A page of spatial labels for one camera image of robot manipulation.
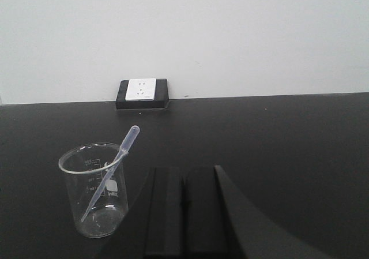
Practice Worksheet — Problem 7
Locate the clear plastic pipette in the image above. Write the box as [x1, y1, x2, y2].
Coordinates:
[80, 125, 140, 222]

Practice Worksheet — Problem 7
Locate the clear glass beaker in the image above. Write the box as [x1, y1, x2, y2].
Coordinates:
[58, 143, 129, 238]

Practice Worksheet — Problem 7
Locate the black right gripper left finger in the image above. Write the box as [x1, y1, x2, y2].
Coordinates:
[97, 167, 183, 258]

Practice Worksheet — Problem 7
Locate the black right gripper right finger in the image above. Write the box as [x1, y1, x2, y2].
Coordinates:
[184, 165, 329, 258]

